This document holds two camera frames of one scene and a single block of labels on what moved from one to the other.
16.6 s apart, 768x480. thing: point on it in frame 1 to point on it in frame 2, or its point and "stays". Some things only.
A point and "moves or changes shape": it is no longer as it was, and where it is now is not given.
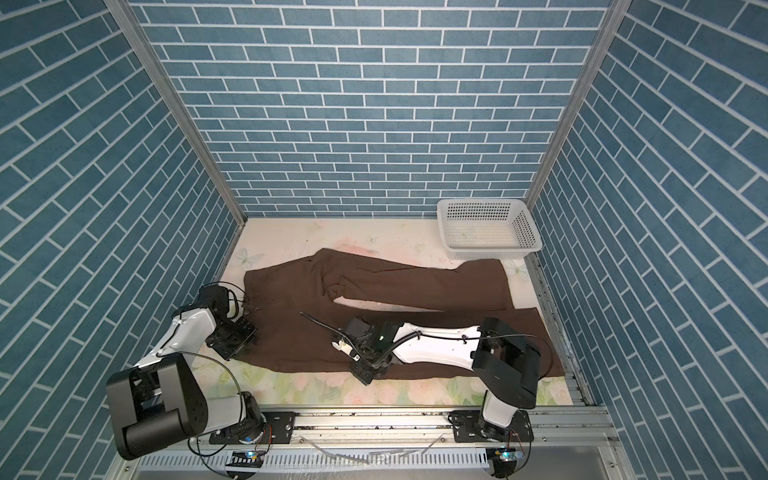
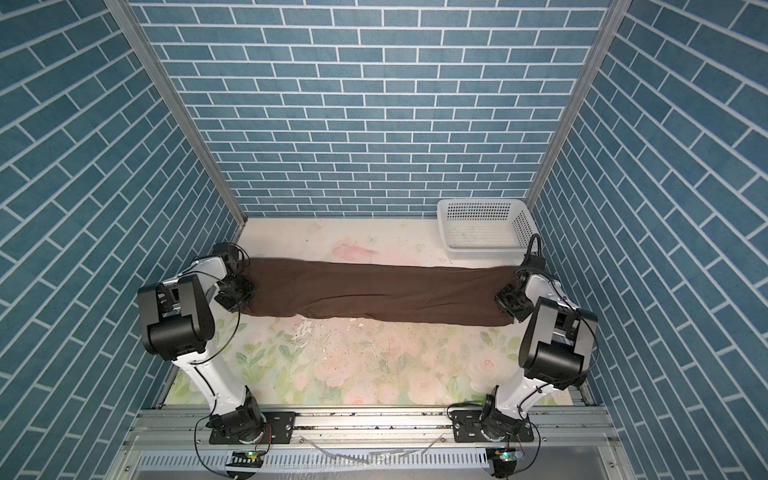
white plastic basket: (488, 229) stays
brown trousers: (297, 308) moves or changes shape
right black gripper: (363, 376) to (503, 301)
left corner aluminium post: (164, 84) stays
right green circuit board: (507, 454) stays
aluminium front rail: (367, 427) stays
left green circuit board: (247, 459) stays
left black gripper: (249, 335) to (231, 305)
